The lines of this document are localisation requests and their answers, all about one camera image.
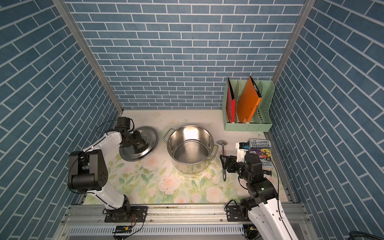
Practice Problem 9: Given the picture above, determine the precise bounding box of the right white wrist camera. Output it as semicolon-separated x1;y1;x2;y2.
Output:
236;142;249;162

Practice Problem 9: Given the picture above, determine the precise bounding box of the small black circuit board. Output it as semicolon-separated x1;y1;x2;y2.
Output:
113;226;133;235

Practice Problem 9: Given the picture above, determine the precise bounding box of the green plastic file rack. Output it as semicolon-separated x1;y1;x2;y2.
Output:
222;80;275;132

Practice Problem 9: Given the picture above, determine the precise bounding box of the steel ladle black handle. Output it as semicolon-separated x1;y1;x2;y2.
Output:
217;140;228;182

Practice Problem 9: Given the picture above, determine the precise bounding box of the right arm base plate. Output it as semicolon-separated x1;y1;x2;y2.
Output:
225;205;250;222

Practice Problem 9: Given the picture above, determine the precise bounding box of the red folder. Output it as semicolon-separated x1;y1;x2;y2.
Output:
226;78;236;123

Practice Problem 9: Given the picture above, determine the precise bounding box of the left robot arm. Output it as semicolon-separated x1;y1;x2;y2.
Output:
67;130;133;223

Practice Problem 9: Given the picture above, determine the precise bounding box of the stainless steel pot lid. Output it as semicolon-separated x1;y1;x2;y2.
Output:
119;126;159;162

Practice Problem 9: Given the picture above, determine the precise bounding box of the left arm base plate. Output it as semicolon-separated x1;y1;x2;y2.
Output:
103;206;148;223

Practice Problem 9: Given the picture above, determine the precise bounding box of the orange folder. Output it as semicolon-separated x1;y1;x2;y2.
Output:
237;76;262;124

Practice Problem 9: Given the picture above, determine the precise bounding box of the aluminium front rail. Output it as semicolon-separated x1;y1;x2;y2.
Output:
52;203;319;240

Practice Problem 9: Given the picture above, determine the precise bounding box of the treehouse paperback book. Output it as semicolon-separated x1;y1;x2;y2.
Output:
249;139;273;171

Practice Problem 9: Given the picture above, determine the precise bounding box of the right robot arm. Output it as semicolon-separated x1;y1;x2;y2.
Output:
220;153;298;240

